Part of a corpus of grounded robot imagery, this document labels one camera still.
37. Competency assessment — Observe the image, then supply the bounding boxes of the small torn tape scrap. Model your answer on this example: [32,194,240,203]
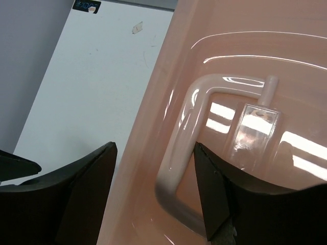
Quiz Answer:
[132,21,143,35]

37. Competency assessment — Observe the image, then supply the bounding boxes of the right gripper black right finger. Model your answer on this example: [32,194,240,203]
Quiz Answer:
[194,143,326,244]

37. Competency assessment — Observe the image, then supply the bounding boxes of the pink plastic toolbox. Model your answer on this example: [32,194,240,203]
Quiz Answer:
[98,1,326,244]

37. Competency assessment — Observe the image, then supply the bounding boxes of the black blue lock sticker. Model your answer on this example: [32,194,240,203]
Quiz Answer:
[72,0,101,13]

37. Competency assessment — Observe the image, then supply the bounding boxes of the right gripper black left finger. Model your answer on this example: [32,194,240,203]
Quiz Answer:
[1,142,118,244]

